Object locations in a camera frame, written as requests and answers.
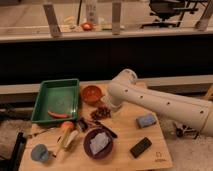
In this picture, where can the dark purple grape bunch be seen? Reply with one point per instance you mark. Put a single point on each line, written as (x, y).
(101, 113)

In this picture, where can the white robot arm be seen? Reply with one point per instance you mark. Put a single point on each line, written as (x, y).
(196, 113)

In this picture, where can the green plastic tray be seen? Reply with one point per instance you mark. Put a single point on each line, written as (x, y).
(58, 96)

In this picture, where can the orange bowl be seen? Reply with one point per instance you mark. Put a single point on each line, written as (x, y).
(91, 94)

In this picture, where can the black knife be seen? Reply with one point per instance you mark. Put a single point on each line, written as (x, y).
(97, 127)

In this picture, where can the small black cylinder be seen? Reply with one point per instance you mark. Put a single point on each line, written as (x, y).
(82, 125)

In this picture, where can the red chili pepper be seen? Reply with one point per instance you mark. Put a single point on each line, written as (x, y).
(57, 115)

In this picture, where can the blue sponge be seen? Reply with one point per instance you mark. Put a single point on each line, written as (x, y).
(145, 121)

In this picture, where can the white crumpled cloth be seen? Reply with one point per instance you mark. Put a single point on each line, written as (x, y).
(99, 142)

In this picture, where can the red fruit on shelf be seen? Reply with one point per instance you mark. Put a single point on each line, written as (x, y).
(87, 26)

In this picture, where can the purple bowl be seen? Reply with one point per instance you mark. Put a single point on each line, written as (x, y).
(103, 153)

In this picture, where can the black rectangular block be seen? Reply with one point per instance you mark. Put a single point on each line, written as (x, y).
(140, 147)

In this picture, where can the black office chair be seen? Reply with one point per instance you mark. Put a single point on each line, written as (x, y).
(165, 9)

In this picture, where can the black chair at left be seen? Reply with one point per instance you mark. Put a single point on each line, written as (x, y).
(16, 153)

